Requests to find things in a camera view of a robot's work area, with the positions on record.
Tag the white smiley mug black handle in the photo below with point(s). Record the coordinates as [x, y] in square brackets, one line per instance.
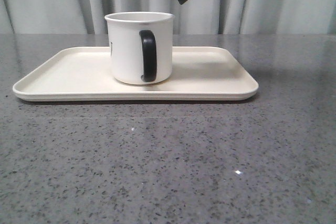
[141, 46]

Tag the cream rectangular plastic tray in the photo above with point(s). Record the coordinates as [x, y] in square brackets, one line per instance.
[84, 74]

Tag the grey-white pleated curtain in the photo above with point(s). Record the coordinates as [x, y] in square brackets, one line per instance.
[191, 18]

